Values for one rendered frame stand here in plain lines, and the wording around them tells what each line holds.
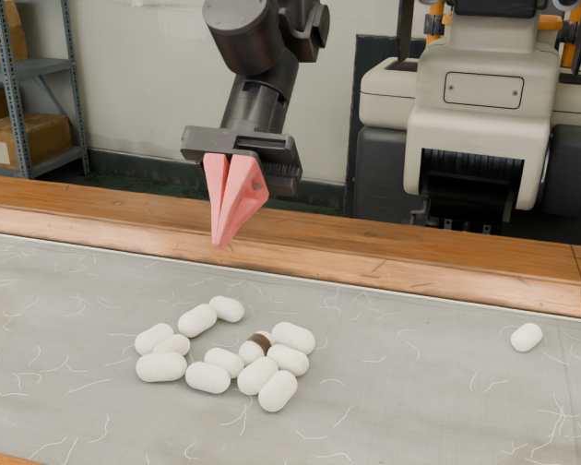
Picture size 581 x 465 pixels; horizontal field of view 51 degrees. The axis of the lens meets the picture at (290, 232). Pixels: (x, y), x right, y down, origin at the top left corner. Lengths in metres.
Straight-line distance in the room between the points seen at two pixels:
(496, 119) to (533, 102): 0.06
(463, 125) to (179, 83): 2.02
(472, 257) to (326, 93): 2.02
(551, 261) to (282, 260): 0.27
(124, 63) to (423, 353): 2.63
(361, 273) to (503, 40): 0.57
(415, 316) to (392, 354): 0.07
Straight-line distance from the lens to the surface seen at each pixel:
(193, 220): 0.69
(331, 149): 2.66
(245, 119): 0.55
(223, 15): 0.54
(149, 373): 0.48
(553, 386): 0.53
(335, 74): 2.59
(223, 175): 0.53
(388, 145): 1.37
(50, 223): 0.74
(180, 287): 0.61
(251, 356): 0.48
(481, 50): 1.08
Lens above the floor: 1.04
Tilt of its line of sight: 25 degrees down
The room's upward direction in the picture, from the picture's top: 1 degrees clockwise
